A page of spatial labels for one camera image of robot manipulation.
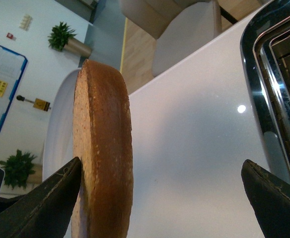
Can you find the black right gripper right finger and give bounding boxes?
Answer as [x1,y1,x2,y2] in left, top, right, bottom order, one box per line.
[241,160,290,238]

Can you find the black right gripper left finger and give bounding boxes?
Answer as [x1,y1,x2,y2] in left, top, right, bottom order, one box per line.
[0,157,81,238]

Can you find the brown bread slice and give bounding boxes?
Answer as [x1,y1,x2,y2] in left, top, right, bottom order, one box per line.
[71,59,134,238]

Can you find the grey round plate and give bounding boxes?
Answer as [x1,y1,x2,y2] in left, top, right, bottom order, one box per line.
[42,68,81,180]

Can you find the white chrome toaster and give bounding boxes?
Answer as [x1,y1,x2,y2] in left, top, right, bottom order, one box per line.
[240,0,290,184]

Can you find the potted green plant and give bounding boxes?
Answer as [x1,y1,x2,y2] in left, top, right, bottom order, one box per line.
[0,149,42,189]
[48,22,92,59]

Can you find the beige chair left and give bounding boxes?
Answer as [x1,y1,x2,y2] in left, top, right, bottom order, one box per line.
[119,0,222,77]

